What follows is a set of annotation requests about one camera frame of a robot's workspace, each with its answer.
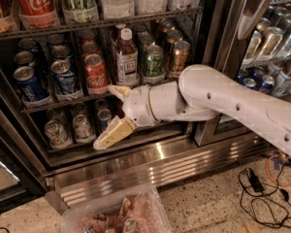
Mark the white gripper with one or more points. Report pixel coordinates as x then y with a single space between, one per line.
136 105

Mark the red coke can front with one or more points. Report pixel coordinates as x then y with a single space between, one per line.
96 75

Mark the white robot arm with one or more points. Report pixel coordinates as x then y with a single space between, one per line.
200 93

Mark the blue can bottom shelf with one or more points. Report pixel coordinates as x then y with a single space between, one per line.
105 117

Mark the white green can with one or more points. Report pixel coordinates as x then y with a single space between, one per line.
57 135
83 130

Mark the green can front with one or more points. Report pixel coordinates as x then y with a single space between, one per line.
153 61

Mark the blue pepsi can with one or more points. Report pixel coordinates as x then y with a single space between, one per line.
30 84
64 76

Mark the white green can bottom left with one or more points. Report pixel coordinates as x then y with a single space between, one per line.
57 135

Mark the red coke can middle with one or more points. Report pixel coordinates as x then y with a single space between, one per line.
90 48

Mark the green can middle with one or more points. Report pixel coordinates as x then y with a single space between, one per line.
145 41

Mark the red coke can back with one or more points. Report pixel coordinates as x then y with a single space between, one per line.
88 36

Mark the copper can front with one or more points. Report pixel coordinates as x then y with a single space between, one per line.
181 50

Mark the copper can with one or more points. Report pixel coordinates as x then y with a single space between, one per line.
181 50
165 25
172 36

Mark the pepsi can second row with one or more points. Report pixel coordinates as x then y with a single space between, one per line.
61 53

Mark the copper can middle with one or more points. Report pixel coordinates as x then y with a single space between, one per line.
172 36

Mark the copper can back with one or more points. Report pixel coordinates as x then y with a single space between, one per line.
165 25

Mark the pepsi can back row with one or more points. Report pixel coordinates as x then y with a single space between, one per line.
56 40

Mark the blue pepsi can front left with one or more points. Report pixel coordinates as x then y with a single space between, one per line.
30 84

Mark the tall green can top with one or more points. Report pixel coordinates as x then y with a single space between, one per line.
79 10

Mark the pepsi can back left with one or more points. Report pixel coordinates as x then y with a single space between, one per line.
28 44

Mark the pepsi can behind door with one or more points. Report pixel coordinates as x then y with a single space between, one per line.
249 83

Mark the tall red coke can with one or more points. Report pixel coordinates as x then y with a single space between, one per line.
36 13

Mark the glass fridge door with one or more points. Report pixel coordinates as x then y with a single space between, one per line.
218 46

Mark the iced tea bottle white cap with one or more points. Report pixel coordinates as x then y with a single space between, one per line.
126 57

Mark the clear plastic bin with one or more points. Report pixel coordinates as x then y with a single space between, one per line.
133 210

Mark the fridge door handle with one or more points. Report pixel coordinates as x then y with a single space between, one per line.
251 12

